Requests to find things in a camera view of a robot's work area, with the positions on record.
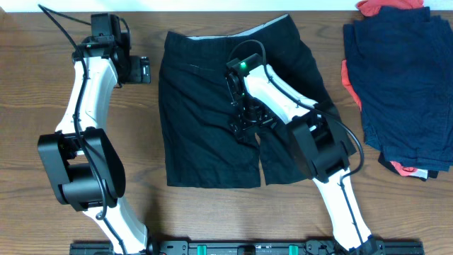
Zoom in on black shorts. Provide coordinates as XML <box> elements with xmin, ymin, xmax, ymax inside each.
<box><xmin>159</xmin><ymin>15</ymin><xmax>340</xmax><ymax>188</ymax></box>

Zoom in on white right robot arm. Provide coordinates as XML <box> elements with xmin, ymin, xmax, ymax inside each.
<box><xmin>226</xmin><ymin>54</ymin><xmax>384</xmax><ymax>254</ymax></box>

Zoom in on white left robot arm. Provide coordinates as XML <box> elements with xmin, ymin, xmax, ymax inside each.
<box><xmin>38</xmin><ymin>13</ymin><xmax>159</xmax><ymax>254</ymax></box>

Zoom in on orange red garment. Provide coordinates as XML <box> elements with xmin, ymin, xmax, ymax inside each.
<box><xmin>340</xmin><ymin>0</ymin><xmax>428</xmax><ymax>180</ymax></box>

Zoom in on navy blue shorts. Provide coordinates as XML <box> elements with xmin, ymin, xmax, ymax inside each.
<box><xmin>343</xmin><ymin>6</ymin><xmax>452</xmax><ymax>171</ymax></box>

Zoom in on black garment under pile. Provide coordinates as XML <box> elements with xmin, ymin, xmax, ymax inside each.
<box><xmin>378</xmin><ymin>153</ymin><xmax>438</xmax><ymax>181</ymax></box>

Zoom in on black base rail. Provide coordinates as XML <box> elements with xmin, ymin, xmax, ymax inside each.
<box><xmin>69</xmin><ymin>237</ymin><xmax>425</xmax><ymax>255</ymax></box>

